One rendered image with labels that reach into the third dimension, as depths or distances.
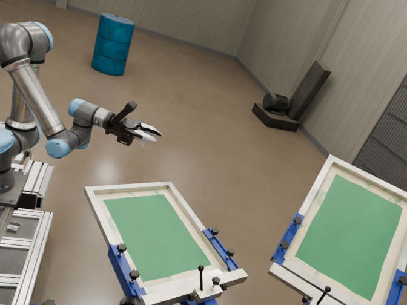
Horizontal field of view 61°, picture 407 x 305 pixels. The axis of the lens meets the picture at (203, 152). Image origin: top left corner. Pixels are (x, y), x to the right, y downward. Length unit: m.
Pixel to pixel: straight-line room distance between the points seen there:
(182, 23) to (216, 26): 1.17
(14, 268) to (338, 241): 2.05
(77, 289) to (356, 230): 1.97
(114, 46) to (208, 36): 6.06
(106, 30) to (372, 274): 6.04
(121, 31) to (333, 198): 5.54
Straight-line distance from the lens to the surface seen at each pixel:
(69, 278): 2.95
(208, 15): 12.45
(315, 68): 7.49
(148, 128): 1.35
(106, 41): 7.01
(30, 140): 1.61
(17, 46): 1.35
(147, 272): 1.78
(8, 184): 1.60
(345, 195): 2.20
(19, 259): 2.77
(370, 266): 2.08
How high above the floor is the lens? 2.25
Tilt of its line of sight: 26 degrees down
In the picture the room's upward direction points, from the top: 21 degrees clockwise
